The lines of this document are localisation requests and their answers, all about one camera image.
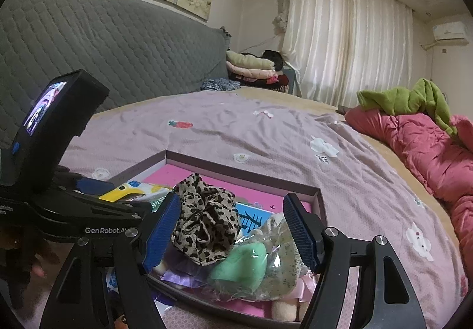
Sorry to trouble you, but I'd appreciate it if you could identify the yellow cartoon wipes pack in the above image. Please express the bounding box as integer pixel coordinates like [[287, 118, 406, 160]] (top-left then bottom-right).
[[99, 180, 172, 207]]

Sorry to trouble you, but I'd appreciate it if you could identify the beige bear pink dress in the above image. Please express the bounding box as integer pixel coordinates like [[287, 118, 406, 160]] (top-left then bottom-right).
[[271, 272, 319, 323]]

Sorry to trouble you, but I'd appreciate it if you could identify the bear with purple dress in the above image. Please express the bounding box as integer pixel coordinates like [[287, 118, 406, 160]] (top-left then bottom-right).
[[152, 247, 215, 289]]

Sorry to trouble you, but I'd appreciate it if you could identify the floral fabric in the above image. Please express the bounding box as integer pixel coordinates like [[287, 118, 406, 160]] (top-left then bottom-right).
[[217, 211, 315, 302]]

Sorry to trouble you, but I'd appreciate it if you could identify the leopard print scrunchie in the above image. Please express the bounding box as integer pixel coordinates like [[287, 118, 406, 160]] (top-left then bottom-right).
[[171, 173, 241, 266]]

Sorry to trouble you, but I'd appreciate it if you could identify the green sponge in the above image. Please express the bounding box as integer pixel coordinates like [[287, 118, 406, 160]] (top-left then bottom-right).
[[208, 242, 268, 291]]

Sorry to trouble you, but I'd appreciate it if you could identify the person's left hand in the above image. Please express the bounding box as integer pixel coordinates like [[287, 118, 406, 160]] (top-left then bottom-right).
[[1, 227, 59, 278]]

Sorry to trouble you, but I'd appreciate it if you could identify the dark shallow cardboard box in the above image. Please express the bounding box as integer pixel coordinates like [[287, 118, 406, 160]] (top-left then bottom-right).
[[106, 149, 328, 329]]

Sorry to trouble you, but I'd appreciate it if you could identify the purple patterned bed sheet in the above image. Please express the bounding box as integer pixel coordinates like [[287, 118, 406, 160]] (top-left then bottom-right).
[[61, 92, 468, 328]]

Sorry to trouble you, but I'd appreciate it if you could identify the grey quilted headboard cover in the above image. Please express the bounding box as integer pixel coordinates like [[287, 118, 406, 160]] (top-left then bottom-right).
[[1, 0, 231, 146]]

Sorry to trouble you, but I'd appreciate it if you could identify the pink quilted comforter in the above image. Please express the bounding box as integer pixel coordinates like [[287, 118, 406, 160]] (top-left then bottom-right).
[[345, 107, 473, 278]]

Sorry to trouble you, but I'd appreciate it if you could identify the blue patterned cloth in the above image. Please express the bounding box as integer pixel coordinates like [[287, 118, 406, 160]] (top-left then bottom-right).
[[200, 78, 241, 92]]

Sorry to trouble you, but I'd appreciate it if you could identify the green fleece blanket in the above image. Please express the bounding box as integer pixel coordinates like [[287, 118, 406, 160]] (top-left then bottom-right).
[[357, 78, 458, 139]]

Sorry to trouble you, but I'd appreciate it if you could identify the stack of folded clothes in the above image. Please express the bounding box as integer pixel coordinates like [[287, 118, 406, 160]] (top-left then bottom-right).
[[226, 50, 295, 93]]

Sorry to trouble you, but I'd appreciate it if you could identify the white sheer curtain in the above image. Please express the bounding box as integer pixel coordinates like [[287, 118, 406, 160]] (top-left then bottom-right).
[[281, 0, 414, 107]]

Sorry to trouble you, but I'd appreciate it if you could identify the white wall air conditioner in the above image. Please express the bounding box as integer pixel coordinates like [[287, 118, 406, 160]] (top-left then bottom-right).
[[432, 21, 468, 43]]

